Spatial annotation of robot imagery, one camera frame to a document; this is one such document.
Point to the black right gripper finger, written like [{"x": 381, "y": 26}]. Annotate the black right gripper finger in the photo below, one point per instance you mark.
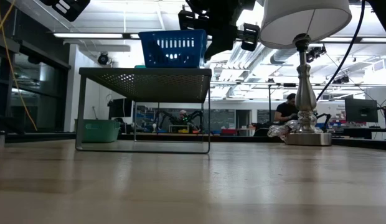
[{"x": 219, "y": 43}]

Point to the blue perforated basket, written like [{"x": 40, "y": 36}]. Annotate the blue perforated basket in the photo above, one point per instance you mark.
[{"x": 149, "y": 56}]

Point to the green plastic bin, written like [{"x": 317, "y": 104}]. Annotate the green plastic bin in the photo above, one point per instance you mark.
[{"x": 99, "y": 130}]

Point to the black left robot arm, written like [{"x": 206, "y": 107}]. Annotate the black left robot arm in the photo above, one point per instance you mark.
[{"x": 71, "y": 7}]

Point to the person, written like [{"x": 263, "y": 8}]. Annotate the person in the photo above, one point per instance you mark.
[
  {"x": 284, "y": 112},
  {"x": 182, "y": 113}
]

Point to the grey perforated metal shelf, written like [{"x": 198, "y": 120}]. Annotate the grey perforated metal shelf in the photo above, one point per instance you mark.
[{"x": 149, "y": 84}]

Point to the background black robot arms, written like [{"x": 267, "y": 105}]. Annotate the background black robot arms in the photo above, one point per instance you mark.
[{"x": 188, "y": 119}]

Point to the red storage bin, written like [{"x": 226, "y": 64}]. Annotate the red storage bin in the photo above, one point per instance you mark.
[{"x": 228, "y": 132}]

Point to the silver lamp base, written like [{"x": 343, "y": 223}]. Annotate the silver lamp base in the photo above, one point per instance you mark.
[{"x": 305, "y": 96}]

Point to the black monitor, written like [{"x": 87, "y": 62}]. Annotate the black monitor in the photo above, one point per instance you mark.
[{"x": 119, "y": 108}]

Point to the black dome ceiling camera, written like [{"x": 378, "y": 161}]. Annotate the black dome ceiling camera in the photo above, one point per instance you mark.
[{"x": 103, "y": 59}]

